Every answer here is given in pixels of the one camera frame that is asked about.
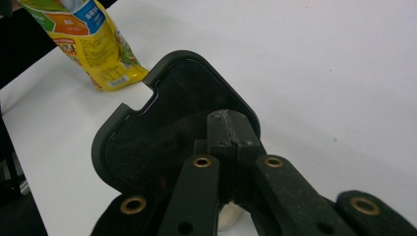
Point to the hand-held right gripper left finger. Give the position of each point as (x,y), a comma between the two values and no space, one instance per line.
(196,196)

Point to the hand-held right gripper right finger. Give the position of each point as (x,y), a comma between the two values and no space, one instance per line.
(288,203)

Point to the yellow spout pouch green cap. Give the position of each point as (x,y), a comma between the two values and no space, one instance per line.
(98,49)

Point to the white table sheet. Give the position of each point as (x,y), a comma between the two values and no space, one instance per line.
(327,65)

